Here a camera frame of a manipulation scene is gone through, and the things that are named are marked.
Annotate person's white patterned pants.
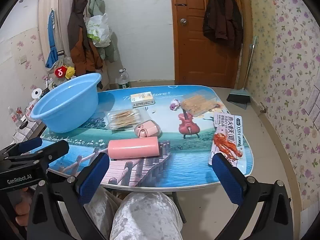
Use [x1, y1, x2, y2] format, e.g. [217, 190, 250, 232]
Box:
[84, 187, 184, 240]

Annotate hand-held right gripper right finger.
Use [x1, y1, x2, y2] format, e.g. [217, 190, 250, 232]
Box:
[211, 152, 294, 240]

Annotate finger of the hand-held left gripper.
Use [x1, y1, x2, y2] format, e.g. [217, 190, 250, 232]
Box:
[35, 140, 70, 165]
[0, 137, 43, 158]

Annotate person's left hand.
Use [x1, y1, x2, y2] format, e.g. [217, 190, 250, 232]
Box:
[14, 189, 33, 230]

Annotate clear box of toothpicks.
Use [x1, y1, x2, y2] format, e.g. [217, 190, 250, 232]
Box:
[180, 93, 217, 117]

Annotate white tiled shelf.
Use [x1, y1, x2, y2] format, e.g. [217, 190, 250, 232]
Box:
[10, 115, 45, 143]

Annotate brown and orange jacket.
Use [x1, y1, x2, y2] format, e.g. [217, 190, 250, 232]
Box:
[67, 0, 103, 77]

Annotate yellow floral foam board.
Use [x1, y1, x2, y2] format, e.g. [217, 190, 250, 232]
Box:
[237, 0, 278, 90]

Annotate grey shoulder bag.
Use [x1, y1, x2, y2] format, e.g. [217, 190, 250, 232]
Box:
[49, 56, 75, 80]

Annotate clear plastic water bottle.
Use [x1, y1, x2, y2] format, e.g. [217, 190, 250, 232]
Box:
[117, 69, 131, 89]

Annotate grey padded panel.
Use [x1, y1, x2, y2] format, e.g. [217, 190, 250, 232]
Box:
[305, 82, 320, 128]

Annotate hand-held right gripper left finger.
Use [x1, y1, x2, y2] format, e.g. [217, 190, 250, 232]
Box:
[26, 152, 110, 240]

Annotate white and red snack packet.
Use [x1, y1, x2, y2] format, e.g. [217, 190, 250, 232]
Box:
[207, 112, 248, 167]

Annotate pink lint roller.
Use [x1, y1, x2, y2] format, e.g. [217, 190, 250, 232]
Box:
[107, 137, 159, 160]

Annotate red round plush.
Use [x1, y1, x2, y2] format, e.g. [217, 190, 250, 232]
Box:
[54, 66, 67, 78]

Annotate dark brown hanging coat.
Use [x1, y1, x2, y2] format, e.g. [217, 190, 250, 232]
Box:
[202, 0, 244, 51]

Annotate pale green jacket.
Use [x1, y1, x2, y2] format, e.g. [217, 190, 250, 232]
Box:
[87, 0, 119, 63]

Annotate blue hanging garment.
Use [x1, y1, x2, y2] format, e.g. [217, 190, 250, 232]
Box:
[45, 9, 58, 68]

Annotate clear bag of cotton swabs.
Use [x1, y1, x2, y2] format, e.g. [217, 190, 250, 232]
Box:
[104, 109, 150, 131]

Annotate white and green plastic bag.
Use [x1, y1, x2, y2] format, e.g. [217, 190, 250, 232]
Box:
[85, 13, 112, 47]

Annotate small pink plastic case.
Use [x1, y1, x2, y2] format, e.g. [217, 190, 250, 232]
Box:
[134, 120, 160, 138]

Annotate brown wooden door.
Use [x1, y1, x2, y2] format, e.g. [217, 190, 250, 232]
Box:
[169, 0, 242, 88]

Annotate light blue plastic basin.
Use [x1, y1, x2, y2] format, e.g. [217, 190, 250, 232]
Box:
[30, 73, 102, 133]

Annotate yellow and white box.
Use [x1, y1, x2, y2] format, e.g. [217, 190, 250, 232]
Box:
[130, 92, 155, 108]

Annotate printed landscape desktop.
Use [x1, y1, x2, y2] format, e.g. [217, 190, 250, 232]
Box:
[40, 84, 254, 189]

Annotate clutter of small bottles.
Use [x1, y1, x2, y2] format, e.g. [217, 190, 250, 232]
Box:
[7, 102, 35, 127]

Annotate teal broom with dustpan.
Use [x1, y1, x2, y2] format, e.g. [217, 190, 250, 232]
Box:
[227, 36, 258, 109]

